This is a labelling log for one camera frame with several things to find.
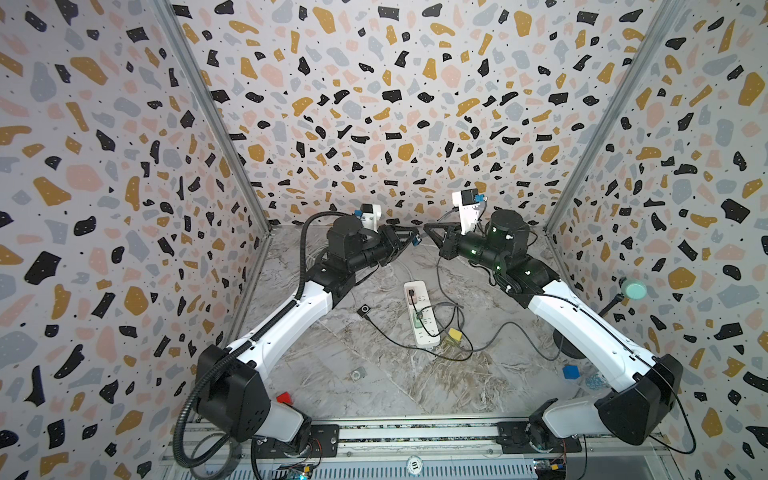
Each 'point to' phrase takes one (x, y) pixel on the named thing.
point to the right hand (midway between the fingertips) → (430, 229)
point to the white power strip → (421, 314)
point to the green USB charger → (417, 322)
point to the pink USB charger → (414, 296)
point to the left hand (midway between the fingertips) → (425, 233)
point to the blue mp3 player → (415, 242)
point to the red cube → (284, 398)
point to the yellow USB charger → (455, 334)
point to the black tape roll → (235, 457)
